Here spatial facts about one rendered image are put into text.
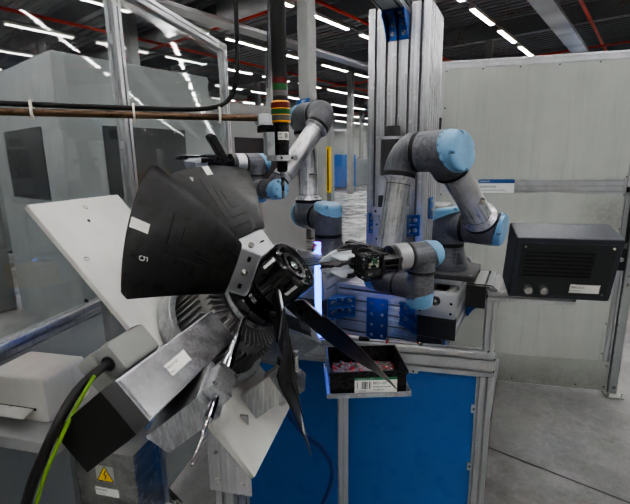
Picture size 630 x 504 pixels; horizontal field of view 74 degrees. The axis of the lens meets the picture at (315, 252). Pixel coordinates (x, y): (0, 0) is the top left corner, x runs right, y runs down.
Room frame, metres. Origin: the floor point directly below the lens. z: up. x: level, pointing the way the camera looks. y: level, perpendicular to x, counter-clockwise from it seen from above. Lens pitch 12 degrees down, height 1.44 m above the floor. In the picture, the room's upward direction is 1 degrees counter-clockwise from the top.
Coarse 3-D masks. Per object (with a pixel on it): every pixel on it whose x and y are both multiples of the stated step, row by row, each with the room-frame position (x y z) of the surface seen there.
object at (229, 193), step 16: (176, 176) 1.00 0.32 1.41; (208, 176) 1.03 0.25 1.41; (224, 176) 1.05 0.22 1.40; (240, 176) 1.07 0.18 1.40; (192, 192) 0.98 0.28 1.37; (208, 192) 0.99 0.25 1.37; (224, 192) 1.00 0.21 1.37; (240, 192) 1.02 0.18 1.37; (208, 208) 0.96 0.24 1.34; (224, 208) 0.97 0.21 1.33; (240, 208) 0.98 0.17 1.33; (256, 208) 0.99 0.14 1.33; (224, 224) 0.94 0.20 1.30; (240, 224) 0.94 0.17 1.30; (256, 224) 0.95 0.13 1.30
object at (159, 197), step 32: (160, 192) 0.69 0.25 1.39; (128, 224) 0.63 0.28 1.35; (160, 224) 0.67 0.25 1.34; (192, 224) 0.72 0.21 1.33; (128, 256) 0.61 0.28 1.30; (160, 256) 0.66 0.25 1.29; (192, 256) 0.71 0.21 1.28; (224, 256) 0.77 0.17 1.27; (128, 288) 0.60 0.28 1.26; (160, 288) 0.65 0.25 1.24; (192, 288) 0.71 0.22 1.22; (224, 288) 0.77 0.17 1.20
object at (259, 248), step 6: (252, 234) 0.94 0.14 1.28; (258, 234) 0.94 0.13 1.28; (264, 234) 0.94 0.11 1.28; (240, 240) 0.92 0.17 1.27; (246, 240) 0.93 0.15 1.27; (252, 240) 0.93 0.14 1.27; (258, 240) 0.93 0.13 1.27; (264, 240) 0.93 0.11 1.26; (246, 246) 0.92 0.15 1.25; (258, 246) 0.92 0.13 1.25; (264, 246) 0.92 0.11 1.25; (270, 246) 0.92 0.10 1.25; (258, 252) 0.91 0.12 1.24; (264, 252) 0.91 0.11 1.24
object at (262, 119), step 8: (264, 120) 0.94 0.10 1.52; (264, 128) 0.94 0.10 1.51; (272, 128) 0.94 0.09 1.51; (264, 136) 0.96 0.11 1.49; (272, 136) 0.95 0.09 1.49; (264, 144) 0.96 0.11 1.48; (272, 144) 0.95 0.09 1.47; (264, 152) 0.97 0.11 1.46; (272, 152) 0.95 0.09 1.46; (272, 160) 0.94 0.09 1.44; (280, 160) 0.94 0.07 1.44; (288, 160) 0.94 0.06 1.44; (296, 160) 0.96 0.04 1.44
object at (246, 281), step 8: (240, 256) 0.80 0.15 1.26; (256, 256) 0.84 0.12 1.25; (240, 264) 0.80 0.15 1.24; (248, 264) 0.82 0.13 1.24; (256, 264) 0.84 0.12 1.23; (240, 272) 0.80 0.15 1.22; (248, 272) 0.82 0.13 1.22; (232, 280) 0.79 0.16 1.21; (240, 280) 0.81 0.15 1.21; (248, 280) 0.82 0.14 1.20; (232, 288) 0.79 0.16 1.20; (248, 288) 0.82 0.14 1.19
